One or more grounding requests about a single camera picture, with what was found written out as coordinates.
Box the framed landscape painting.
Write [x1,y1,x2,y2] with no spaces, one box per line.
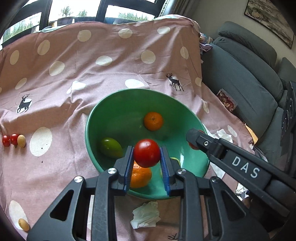
[244,0,295,49]

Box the black camera box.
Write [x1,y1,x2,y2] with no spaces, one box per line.
[280,81,295,145]

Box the green plastic bowl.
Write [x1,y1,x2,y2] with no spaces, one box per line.
[84,88,210,200]

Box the red cherry tomato lone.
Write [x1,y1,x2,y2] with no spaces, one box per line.
[186,130,205,150]

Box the crumpled white tissue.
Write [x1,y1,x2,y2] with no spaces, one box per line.
[130,201,161,230]

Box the white tissues and receipt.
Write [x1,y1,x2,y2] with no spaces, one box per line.
[203,128,250,200]

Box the orange tangerine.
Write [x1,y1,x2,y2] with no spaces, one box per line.
[144,112,164,132]
[130,161,152,189]

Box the window frame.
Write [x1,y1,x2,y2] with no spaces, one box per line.
[1,1,165,48]

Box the red cherry tomato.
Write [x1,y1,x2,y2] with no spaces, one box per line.
[10,133,19,148]
[2,135,11,147]
[133,139,161,168]

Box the tan longan near edge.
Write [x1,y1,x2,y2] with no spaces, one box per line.
[18,218,30,232]

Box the orange tangerine in bowl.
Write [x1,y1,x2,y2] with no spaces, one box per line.
[144,112,164,132]

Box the pink polka dot cloth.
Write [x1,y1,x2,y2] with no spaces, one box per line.
[1,16,252,239]

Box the grey sofa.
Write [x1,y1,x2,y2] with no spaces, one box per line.
[201,21,295,167]

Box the snack packet on sofa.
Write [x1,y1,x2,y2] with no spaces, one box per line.
[216,89,237,113]

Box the tan longan fruit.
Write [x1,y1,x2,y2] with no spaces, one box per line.
[17,135,26,148]

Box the dark green jujube fruit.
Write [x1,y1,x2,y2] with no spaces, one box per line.
[99,138,123,159]

